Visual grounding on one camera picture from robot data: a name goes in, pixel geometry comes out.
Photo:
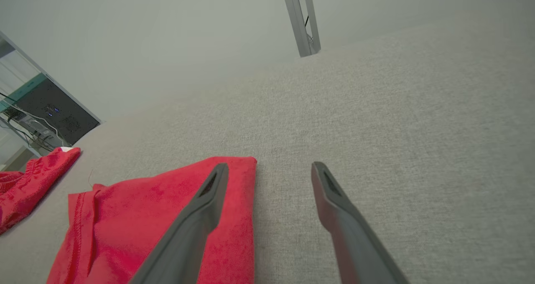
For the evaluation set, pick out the grey metal post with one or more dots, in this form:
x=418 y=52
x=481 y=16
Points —
x=299 y=21

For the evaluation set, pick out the red shorts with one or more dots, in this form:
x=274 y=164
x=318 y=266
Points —
x=29 y=183

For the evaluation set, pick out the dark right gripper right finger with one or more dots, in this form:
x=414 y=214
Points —
x=355 y=246

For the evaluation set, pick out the black perforated computer case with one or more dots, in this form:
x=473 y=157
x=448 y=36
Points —
x=62 y=112

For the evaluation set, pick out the silver frame edge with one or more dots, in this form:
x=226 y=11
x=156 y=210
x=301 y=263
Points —
x=51 y=77

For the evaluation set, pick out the red basketball jersey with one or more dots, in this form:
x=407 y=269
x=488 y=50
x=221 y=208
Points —
x=125 y=217

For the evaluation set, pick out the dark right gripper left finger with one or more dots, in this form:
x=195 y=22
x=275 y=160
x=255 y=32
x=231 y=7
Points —
x=188 y=238

